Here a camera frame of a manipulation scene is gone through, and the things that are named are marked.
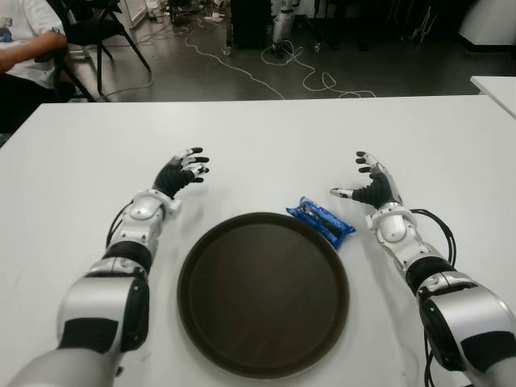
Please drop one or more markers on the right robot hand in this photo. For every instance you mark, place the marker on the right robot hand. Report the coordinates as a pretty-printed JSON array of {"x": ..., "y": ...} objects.
[{"x": 381, "y": 189}]

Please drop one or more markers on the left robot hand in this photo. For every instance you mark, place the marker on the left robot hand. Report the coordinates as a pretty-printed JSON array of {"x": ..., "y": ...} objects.
[{"x": 173, "y": 177}]

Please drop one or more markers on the blue Oreo cookie package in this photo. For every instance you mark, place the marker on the blue Oreo cookie package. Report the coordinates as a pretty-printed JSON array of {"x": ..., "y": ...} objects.
[{"x": 322, "y": 223}]

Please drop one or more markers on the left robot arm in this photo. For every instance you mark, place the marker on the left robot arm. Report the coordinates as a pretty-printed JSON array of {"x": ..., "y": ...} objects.
[{"x": 101, "y": 298}]

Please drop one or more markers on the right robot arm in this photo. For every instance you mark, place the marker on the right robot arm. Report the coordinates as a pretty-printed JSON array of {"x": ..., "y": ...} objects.
[{"x": 463, "y": 314}]

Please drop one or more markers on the round dark brown tray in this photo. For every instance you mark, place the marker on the round dark brown tray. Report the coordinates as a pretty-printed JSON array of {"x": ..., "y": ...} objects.
[{"x": 262, "y": 298}]

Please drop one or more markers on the white side table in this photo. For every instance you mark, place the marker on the white side table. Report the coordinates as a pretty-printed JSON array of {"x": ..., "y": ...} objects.
[{"x": 500, "y": 90}]

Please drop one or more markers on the black chair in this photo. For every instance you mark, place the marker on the black chair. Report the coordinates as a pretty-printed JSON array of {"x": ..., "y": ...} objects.
[{"x": 115, "y": 30}]

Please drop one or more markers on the white paper scrap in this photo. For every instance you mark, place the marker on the white paper scrap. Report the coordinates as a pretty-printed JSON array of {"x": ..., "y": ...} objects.
[{"x": 214, "y": 17}]

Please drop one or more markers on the metal folding stand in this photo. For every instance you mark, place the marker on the metal folding stand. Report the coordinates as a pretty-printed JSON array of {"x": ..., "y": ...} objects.
[{"x": 423, "y": 28}]

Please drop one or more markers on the white panel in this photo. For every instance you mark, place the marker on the white panel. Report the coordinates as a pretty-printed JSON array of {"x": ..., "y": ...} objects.
[{"x": 135, "y": 12}]

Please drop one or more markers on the black cabinet on casters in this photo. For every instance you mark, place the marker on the black cabinet on casters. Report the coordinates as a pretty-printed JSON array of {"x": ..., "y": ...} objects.
[{"x": 250, "y": 24}]

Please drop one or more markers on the black wheeled stand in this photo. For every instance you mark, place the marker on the black wheeled stand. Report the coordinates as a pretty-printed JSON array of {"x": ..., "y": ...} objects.
[{"x": 322, "y": 24}]

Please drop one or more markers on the silver robot leg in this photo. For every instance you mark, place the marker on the silver robot leg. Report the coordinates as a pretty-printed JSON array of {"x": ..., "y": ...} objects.
[{"x": 281, "y": 24}]

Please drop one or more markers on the white cabinet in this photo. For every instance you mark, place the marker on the white cabinet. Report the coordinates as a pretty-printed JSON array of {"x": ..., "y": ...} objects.
[{"x": 492, "y": 20}]

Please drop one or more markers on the seated person in white shirt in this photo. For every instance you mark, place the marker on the seated person in white shirt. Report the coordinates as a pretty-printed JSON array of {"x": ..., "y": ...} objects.
[{"x": 24, "y": 24}]

